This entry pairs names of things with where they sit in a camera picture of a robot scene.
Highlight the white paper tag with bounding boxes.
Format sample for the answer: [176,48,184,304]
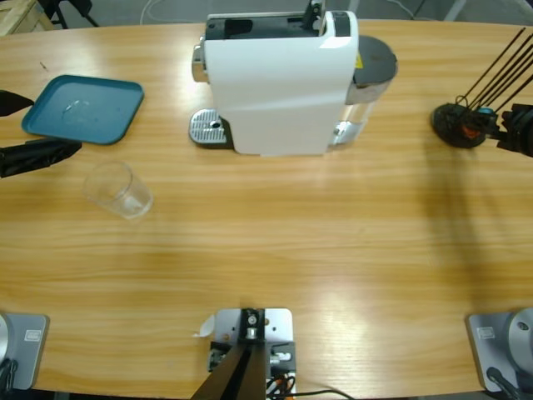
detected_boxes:
[191,314,217,339]

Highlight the teal plastic tray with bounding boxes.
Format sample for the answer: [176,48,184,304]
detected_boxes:
[21,74,146,146]

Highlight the clear drinking glass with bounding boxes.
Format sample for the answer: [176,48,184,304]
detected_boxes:
[82,161,154,221]

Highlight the black chair legs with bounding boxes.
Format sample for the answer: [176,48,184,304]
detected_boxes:
[39,0,101,29]

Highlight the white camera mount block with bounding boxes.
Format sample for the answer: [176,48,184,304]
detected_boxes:
[207,307,297,400]

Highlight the black base cable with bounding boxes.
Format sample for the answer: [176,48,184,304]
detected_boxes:
[486,366,524,400]
[0,358,18,391]

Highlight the black cable at mount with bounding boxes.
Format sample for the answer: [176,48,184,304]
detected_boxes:
[291,389,355,400]

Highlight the grey metal leg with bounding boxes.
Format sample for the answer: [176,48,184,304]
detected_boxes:
[443,0,467,21]

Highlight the silver coffee machine lever lid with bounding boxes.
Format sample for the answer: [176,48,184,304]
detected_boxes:
[301,0,326,33]

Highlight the orange and white wire bundle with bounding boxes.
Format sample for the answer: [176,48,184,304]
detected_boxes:
[266,372,297,397]

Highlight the black wire capsule holder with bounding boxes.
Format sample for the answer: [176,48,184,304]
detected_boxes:
[430,27,533,149]

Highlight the white capsule coffee machine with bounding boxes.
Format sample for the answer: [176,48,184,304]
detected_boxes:
[191,10,360,158]

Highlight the white cable on floor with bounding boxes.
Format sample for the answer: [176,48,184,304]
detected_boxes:
[139,0,167,24]

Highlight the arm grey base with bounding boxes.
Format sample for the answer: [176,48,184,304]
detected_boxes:
[465,307,533,393]
[0,312,51,391]

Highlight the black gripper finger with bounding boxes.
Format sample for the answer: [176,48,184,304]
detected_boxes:
[0,139,83,179]
[501,102,533,126]
[495,123,533,158]
[0,89,37,118]

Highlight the dark camera mount post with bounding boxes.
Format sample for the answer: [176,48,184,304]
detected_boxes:
[192,307,267,400]

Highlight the clear water tank grey lid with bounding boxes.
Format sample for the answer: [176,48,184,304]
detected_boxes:
[328,35,399,149]

